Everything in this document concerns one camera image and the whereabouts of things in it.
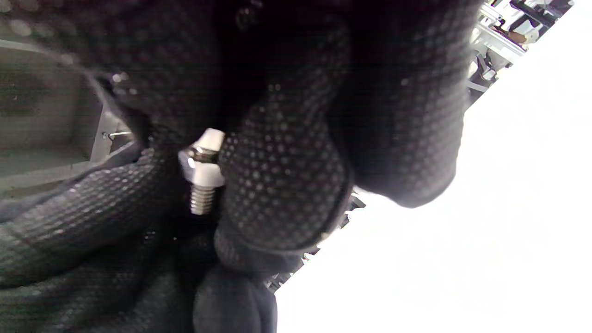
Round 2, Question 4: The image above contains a person's right hand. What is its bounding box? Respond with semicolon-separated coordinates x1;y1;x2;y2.
0;0;482;274

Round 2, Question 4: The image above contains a person's left hand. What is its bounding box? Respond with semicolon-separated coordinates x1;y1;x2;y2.
0;147;279;333

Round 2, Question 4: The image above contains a silver threaded screw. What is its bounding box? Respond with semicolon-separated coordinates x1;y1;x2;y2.
189;128;227;216

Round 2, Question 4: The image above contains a silver hex nut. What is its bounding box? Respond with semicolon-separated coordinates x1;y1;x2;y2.
178;147;227;188

